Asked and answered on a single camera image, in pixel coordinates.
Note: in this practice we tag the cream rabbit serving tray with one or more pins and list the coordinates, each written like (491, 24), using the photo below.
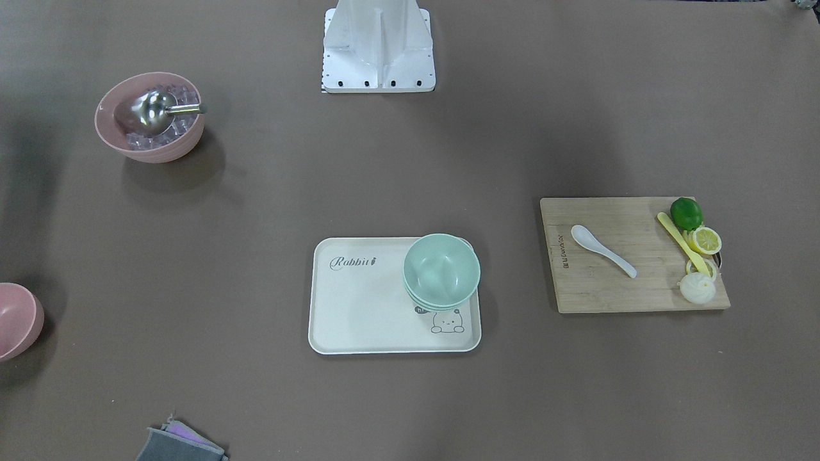
(359, 304)

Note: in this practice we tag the white ceramic spoon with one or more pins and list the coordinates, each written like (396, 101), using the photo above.
(586, 239)

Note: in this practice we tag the lower green bowls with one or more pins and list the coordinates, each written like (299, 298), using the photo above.
(430, 306)

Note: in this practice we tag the wooden cutting board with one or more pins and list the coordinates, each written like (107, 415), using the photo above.
(588, 282)

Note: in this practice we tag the green lime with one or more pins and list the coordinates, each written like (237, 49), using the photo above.
(686, 214)

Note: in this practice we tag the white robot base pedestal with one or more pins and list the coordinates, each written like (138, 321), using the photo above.
(377, 47)

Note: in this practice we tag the large pink ice bowl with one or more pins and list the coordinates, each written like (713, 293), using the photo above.
(177, 141)

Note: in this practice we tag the grey cloth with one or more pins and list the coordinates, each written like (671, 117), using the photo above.
(163, 445)

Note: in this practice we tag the half lemon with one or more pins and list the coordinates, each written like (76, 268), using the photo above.
(704, 240)

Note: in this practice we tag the purple cloth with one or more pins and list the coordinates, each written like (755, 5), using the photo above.
(180, 429)

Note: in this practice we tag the white steamed bun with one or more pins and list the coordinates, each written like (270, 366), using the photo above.
(697, 288)

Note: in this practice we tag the yellow plastic knife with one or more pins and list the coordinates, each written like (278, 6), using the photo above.
(675, 234)

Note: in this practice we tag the metal ice scoop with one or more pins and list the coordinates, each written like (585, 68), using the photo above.
(152, 113)

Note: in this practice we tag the lemon slice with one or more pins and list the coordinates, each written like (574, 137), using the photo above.
(710, 268)

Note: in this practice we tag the top green bowl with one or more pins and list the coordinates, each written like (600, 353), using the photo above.
(441, 267)

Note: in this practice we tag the small pink bowl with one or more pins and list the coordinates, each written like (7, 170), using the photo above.
(22, 320)

